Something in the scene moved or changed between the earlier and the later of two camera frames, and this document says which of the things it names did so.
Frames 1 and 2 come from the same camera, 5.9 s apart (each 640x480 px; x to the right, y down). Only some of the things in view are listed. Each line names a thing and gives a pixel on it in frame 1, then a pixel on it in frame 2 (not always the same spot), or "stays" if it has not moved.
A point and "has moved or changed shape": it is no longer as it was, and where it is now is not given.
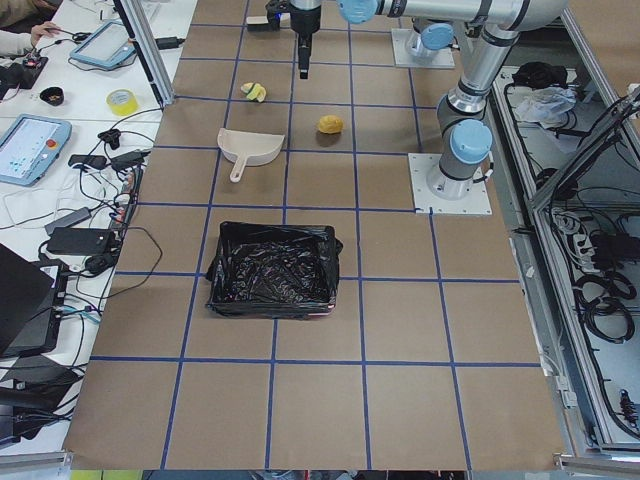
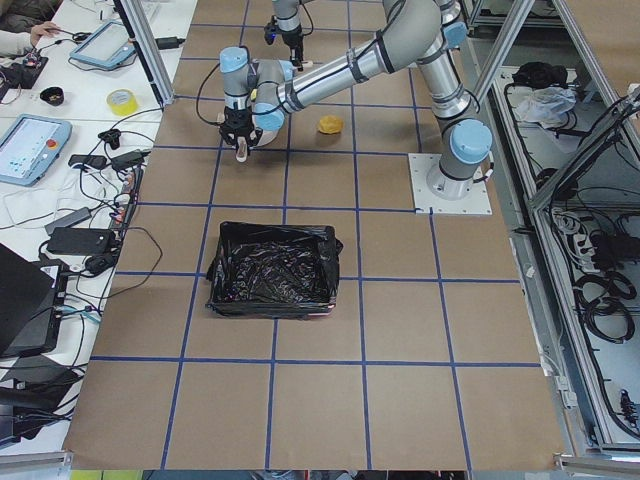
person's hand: (44, 29) stays
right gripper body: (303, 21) -> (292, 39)
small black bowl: (53, 95) stays
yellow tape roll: (122, 101) stays
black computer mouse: (97, 263) stays
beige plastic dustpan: (247, 148) has moved or changed shape
